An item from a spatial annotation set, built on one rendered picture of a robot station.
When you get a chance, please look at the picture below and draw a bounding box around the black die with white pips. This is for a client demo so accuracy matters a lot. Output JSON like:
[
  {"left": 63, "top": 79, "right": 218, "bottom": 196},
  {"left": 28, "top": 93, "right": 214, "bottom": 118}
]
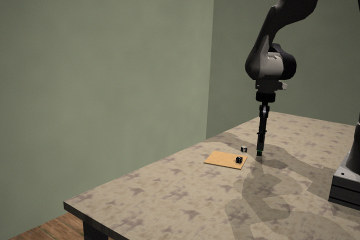
[{"left": 235, "top": 156, "right": 243, "bottom": 164}]

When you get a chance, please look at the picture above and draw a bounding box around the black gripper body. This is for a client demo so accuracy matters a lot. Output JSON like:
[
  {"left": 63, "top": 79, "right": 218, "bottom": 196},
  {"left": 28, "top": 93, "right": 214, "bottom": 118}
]
[{"left": 256, "top": 91, "right": 276, "bottom": 111}]

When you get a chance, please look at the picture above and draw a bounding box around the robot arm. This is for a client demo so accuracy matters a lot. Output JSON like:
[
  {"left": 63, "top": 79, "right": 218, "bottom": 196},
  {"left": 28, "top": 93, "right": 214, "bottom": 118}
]
[{"left": 245, "top": 0, "right": 360, "bottom": 175}]

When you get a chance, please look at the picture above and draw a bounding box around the tan mat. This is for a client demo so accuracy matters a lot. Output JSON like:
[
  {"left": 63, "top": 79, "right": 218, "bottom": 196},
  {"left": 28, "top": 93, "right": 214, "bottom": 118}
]
[{"left": 203, "top": 151, "right": 248, "bottom": 170}]

